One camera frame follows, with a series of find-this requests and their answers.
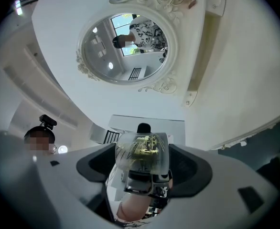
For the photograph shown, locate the person's patterned shirt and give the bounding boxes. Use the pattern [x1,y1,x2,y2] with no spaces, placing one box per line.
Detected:
[119,219,156,229]

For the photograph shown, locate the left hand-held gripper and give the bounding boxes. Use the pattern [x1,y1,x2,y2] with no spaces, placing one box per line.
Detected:
[123,169,174,198]

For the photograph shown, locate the black head camera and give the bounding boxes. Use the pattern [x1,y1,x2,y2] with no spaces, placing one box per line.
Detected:
[39,114,58,131]

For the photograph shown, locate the small glass bottle gold print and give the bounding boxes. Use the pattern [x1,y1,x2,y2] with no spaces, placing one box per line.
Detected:
[115,123,171,179]

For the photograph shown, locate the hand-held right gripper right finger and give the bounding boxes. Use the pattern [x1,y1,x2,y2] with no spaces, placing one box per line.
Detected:
[140,143,280,229]

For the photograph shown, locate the person's head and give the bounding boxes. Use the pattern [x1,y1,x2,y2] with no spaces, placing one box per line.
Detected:
[23,125,58,156]

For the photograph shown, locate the black railing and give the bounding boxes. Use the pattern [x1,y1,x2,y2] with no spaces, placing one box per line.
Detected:
[105,130,120,145]

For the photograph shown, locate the person's left forearm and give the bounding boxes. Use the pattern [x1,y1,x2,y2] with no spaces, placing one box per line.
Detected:
[116,193,153,224]

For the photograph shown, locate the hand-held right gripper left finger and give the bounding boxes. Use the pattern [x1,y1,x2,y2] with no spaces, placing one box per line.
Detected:
[0,129,118,229]

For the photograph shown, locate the oval mirror ornate white frame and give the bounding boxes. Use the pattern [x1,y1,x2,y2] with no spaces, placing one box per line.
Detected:
[75,0,198,94]

